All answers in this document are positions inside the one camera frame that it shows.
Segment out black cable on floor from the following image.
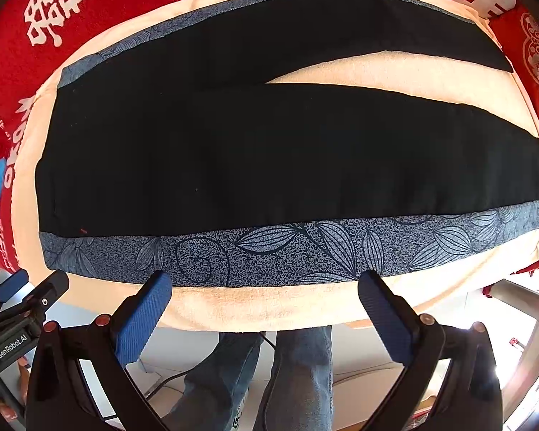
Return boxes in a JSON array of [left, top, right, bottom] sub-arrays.
[[103, 331, 277, 422]]

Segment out metal chair frame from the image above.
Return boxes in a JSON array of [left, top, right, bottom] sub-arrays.
[[490, 274, 539, 430]]

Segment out person's legs in jeans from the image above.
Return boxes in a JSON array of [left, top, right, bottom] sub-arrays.
[[161, 325, 335, 431]]

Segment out black pants with patterned lining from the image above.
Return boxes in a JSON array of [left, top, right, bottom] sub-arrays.
[[36, 0, 539, 287]]

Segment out cream sofa seat cushion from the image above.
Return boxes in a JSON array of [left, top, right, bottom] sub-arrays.
[[11, 0, 539, 332]]

